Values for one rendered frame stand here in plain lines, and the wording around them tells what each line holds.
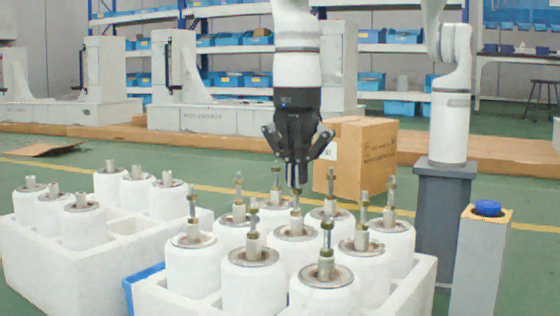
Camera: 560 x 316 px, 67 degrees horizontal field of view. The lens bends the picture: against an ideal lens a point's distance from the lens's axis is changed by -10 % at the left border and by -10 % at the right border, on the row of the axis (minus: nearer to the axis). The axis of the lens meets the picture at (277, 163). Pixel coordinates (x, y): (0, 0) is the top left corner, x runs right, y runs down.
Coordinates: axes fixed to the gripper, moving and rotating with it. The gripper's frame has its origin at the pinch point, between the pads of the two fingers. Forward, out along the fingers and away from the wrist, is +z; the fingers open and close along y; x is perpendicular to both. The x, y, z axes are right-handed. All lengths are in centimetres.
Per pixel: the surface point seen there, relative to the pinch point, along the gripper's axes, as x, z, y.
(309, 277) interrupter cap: -13.7, 9.6, 10.8
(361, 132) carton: 101, 8, -35
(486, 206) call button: 6.1, 2.2, 28.9
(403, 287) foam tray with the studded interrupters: 4.3, 17.1, 17.7
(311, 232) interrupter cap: 1.0, 9.6, 2.4
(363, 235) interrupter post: -0.8, 7.5, 12.4
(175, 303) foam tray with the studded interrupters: -19.7, 17.1, -8.6
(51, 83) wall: 319, 1, -671
